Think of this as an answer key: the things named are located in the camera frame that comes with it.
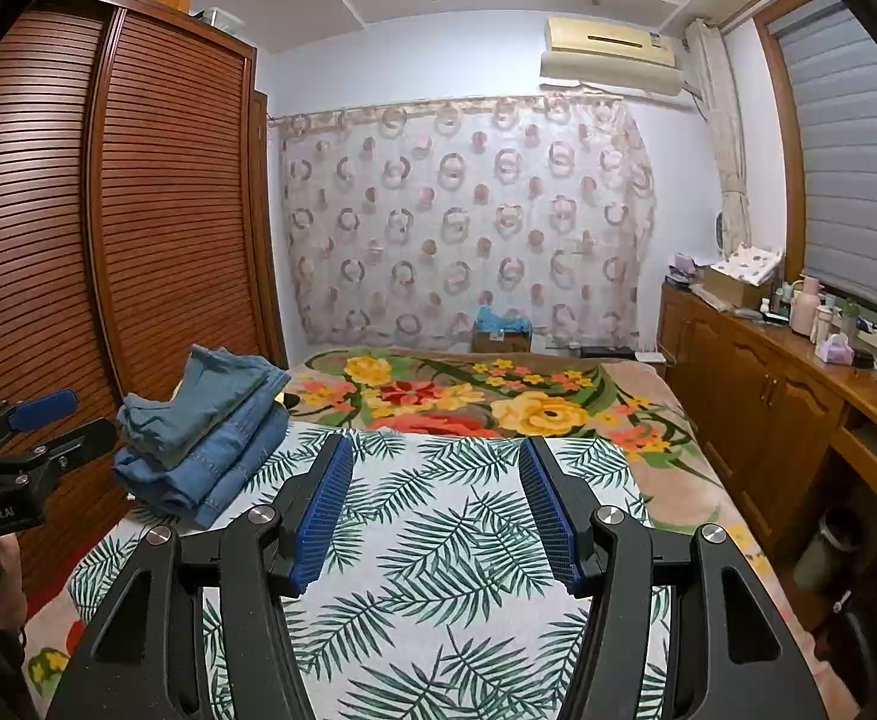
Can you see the circle pattern curtain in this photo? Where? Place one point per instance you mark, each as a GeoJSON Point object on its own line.
{"type": "Point", "coordinates": [468, 225]}

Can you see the purple tissue box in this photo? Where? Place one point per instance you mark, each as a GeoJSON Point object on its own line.
{"type": "Point", "coordinates": [834, 351]}

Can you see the group of small cosmetic bottles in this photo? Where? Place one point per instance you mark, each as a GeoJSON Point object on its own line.
{"type": "Point", "coordinates": [774, 304]}

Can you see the blue plastic bag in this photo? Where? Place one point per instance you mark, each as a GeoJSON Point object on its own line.
{"type": "Point", "coordinates": [502, 319]}

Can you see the pink bottle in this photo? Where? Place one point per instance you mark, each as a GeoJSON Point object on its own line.
{"type": "Point", "coordinates": [804, 307]}

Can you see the small purple pouch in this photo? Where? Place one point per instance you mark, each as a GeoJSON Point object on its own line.
{"type": "Point", "coordinates": [682, 267]}

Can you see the person's left hand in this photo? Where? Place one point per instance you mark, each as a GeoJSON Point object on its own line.
{"type": "Point", "coordinates": [7, 577]}

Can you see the floral cloth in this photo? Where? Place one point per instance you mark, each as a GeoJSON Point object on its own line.
{"type": "Point", "coordinates": [750, 261]}

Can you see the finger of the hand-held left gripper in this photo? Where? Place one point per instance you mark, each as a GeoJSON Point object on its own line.
{"type": "Point", "coordinates": [45, 405]}
{"type": "Point", "coordinates": [78, 442]}

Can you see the clear plastic box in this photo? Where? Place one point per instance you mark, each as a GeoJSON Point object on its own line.
{"type": "Point", "coordinates": [221, 18]}

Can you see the grey window blind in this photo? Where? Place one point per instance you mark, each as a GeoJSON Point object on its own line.
{"type": "Point", "coordinates": [858, 165]}

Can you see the floral blanket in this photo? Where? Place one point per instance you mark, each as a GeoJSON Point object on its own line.
{"type": "Point", "coordinates": [446, 390]}

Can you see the leaf print sheet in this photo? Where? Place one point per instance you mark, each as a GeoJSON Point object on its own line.
{"type": "Point", "coordinates": [446, 540]}

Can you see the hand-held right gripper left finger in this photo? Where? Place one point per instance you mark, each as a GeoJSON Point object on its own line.
{"type": "Point", "coordinates": [322, 510]}

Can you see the open cardboard box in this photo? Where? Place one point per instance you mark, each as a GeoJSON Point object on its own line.
{"type": "Point", "coordinates": [731, 289]}

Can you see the wooden window frame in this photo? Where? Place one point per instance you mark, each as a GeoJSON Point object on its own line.
{"type": "Point", "coordinates": [783, 150]}

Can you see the teal shorts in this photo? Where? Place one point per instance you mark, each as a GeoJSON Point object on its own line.
{"type": "Point", "coordinates": [183, 412]}

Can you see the grey trash bin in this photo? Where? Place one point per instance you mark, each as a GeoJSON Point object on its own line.
{"type": "Point", "coordinates": [828, 547]}

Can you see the long wooden cabinet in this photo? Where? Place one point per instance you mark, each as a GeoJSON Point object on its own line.
{"type": "Point", "coordinates": [753, 390]}

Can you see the wooden slatted wardrobe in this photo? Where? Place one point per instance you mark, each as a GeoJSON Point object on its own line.
{"type": "Point", "coordinates": [168, 202]}

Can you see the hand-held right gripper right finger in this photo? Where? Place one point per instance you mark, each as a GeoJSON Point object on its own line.
{"type": "Point", "coordinates": [551, 510]}

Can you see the wall air conditioner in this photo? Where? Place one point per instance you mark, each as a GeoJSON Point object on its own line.
{"type": "Point", "coordinates": [611, 41]}

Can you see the beige tied curtain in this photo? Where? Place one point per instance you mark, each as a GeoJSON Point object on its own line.
{"type": "Point", "coordinates": [727, 142]}

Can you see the light blue denim jeans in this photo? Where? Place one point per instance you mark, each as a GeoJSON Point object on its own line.
{"type": "Point", "coordinates": [255, 420]}

